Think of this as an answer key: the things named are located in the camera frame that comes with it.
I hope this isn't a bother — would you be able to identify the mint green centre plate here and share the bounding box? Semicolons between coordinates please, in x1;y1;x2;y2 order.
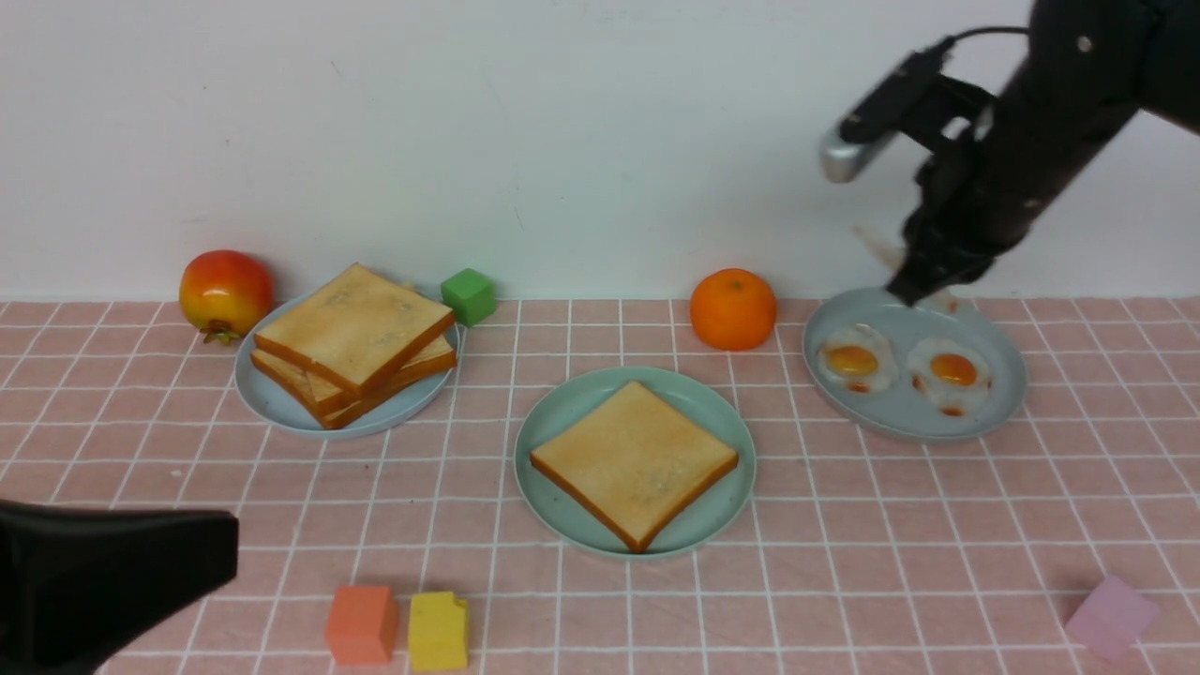
514;368;756;560

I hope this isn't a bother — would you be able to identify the orange fruit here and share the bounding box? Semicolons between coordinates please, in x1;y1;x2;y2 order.
686;268;776;352

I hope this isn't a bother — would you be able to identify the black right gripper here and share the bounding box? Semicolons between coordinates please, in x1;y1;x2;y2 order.
886;131;1061;307

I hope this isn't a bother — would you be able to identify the pink foam cube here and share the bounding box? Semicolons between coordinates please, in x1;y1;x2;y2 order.
1064;574;1160;663

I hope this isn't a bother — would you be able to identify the orange foam cube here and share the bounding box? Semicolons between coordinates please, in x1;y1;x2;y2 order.
324;585;400;667

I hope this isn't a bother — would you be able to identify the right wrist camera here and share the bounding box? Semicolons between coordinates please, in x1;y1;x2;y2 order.
818;36;995;184

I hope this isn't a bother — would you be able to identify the red yellow pomegranate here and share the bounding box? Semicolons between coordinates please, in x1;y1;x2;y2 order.
178;249;276;346

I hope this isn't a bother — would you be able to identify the yellow foam block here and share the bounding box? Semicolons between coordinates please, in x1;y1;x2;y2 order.
407;592;469;673

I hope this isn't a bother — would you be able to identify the toast slice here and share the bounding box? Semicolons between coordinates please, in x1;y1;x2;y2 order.
251;334;458;419
251;352;458;431
254;263;455;395
532;381;739;554

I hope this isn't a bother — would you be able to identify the grey egg plate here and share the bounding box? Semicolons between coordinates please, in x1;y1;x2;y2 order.
802;288;1028;443

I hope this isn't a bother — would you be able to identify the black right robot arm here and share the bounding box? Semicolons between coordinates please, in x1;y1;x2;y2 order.
887;1;1199;305

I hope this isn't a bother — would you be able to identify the green foam cube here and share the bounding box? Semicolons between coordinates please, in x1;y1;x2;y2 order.
442;268;498;328

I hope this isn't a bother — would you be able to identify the fried egg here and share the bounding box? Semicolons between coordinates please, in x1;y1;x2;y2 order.
906;338;994;417
817;323;900;395
851;225;960;313

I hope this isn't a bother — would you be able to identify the pink checked tablecloth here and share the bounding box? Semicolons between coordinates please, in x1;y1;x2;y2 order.
1;298;1199;674

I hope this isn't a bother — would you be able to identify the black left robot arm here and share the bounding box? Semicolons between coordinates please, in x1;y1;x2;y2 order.
1;500;239;674

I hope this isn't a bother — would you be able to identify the blue-grey bread plate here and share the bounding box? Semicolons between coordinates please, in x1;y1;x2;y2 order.
234;335;454;441

